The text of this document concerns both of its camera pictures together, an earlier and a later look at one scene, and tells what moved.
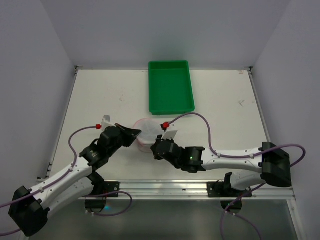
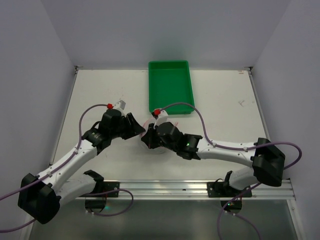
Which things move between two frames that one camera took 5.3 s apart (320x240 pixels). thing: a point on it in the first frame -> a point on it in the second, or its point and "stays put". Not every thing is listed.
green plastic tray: x=170 y=87 stays put
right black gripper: x=158 y=149 -> x=152 y=137
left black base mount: x=97 y=205 stays put
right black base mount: x=224 y=189 stays put
